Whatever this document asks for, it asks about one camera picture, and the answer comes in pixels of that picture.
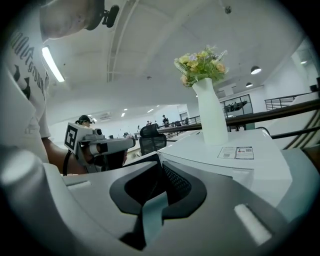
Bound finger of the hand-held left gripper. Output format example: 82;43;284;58
94;136;137;157

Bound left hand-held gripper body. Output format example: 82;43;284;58
63;121;107;174

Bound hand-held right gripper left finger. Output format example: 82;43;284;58
62;161;165;256

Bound ceiling tube light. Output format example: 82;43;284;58
41;46;66;84

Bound person's face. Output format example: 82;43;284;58
39;0;106;40

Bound person's left forearm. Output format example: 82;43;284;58
41;136;87;176

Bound white printed t-shirt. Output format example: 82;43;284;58
0;24;53;165

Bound black head-worn camera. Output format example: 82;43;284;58
85;0;121;31

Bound white warning sticker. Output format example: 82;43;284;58
217;146;237;160

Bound blue-bordered label sticker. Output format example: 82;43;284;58
235;146;255;161

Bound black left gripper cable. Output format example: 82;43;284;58
62;149;73;176

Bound black office chair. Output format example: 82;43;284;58
138;124;168;157

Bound yellow artificial flowers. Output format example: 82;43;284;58
173;44;230;88

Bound white microwave oven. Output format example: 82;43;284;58
123;128;293;208

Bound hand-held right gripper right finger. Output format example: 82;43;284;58
146;161;293;256

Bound black-framed glass partition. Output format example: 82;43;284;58
219;94;254;132

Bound white vase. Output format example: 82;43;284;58
191;77;229;147

